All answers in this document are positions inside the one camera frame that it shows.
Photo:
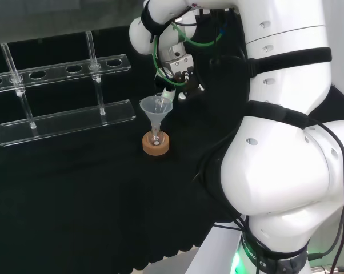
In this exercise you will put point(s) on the black bench cloth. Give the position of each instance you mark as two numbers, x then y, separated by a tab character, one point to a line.
75	199

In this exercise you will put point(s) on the small round-bottom glass flask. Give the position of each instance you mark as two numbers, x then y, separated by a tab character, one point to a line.
155	139

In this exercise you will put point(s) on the clear plastic funnel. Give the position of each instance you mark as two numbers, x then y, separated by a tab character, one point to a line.
149	107

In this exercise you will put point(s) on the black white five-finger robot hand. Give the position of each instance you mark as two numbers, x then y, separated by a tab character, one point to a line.
177	67

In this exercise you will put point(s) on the clear acrylic funnel stand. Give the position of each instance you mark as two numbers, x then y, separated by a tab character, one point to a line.
66	122

